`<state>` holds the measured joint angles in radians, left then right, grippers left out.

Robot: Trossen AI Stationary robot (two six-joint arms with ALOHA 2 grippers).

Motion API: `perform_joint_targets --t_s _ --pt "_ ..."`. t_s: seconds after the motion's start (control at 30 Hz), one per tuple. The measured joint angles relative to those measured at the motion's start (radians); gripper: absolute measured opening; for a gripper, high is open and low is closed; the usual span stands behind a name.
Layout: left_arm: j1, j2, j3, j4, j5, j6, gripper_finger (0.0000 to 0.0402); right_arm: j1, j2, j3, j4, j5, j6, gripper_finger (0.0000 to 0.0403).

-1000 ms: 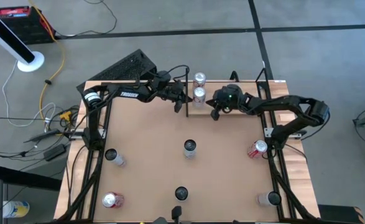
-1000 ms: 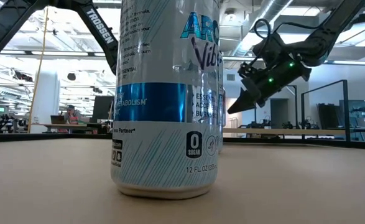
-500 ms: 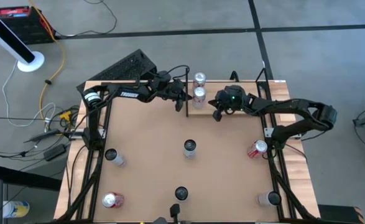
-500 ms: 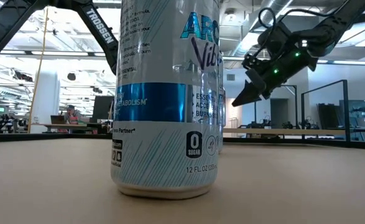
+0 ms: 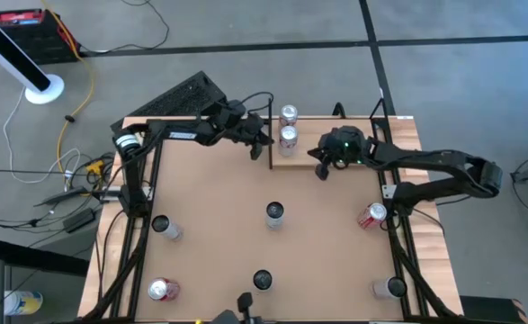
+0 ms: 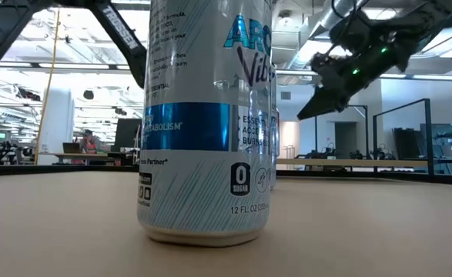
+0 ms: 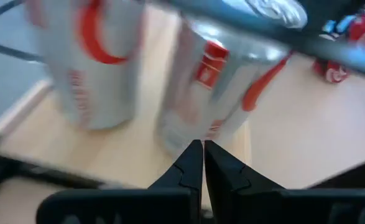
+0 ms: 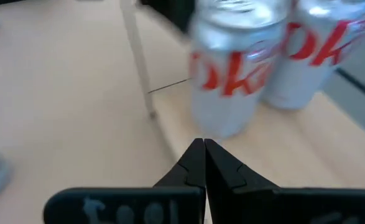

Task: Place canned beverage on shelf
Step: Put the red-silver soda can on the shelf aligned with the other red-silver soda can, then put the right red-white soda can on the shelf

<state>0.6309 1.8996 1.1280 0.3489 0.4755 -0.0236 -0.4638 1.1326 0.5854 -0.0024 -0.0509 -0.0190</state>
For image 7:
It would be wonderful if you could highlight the silver red diet cola can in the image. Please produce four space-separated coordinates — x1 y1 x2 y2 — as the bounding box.
25 0 146 131
156 0 308 158

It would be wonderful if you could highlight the wooden shelf black metal frame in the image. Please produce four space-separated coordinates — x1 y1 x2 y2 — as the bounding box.
0 0 365 206

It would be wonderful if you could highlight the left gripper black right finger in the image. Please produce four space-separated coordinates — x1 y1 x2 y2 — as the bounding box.
204 139 365 224

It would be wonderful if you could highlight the red Coca-Cola can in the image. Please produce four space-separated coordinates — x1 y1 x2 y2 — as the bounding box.
312 9 365 84

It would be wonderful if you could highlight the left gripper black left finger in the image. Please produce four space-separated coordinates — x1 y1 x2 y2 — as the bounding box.
35 139 205 224

